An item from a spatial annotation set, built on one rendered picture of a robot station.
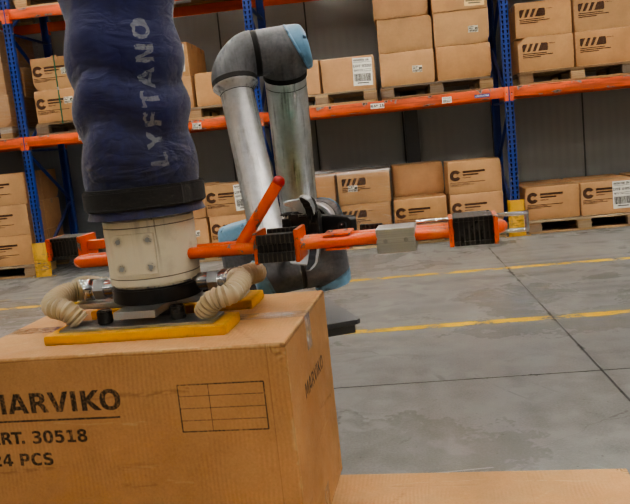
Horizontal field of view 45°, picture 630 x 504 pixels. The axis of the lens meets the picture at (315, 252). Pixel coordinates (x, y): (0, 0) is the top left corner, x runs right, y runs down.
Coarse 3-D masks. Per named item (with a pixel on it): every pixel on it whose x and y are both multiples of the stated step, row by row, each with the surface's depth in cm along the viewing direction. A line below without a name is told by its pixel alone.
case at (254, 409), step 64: (256, 320) 140; (320, 320) 155; (0, 384) 132; (64, 384) 130; (128, 384) 128; (192, 384) 127; (256, 384) 125; (320, 384) 150; (0, 448) 135; (64, 448) 132; (128, 448) 130; (192, 448) 128; (256, 448) 127; (320, 448) 145
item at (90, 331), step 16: (176, 304) 138; (96, 320) 144; (112, 320) 140; (128, 320) 141; (144, 320) 139; (160, 320) 138; (176, 320) 136; (192, 320) 135; (208, 320) 134; (224, 320) 135; (48, 336) 138; (64, 336) 137; (80, 336) 136; (96, 336) 136; (112, 336) 135; (128, 336) 135; (144, 336) 134; (160, 336) 134; (176, 336) 133; (192, 336) 133
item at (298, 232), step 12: (264, 228) 146; (276, 228) 146; (288, 228) 146; (300, 228) 141; (252, 240) 139; (264, 240) 138; (276, 240) 137; (288, 240) 137; (264, 252) 139; (276, 252) 138; (288, 252) 137; (300, 252) 139
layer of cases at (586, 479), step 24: (360, 480) 162; (384, 480) 161; (408, 480) 160; (432, 480) 159; (456, 480) 158; (480, 480) 157; (504, 480) 156; (528, 480) 155; (552, 480) 154; (576, 480) 153; (600, 480) 152; (624, 480) 151
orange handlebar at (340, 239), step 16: (432, 224) 139; (96, 240) 175; (304, 240) 139; (320, 240) 138; (336, 240) 138; (352, 240) 137; (368, 240) 137; (416, 240) 136; (80, 256) 148; (96, 256) 146; (192, 256) 143; (208, 256) 142
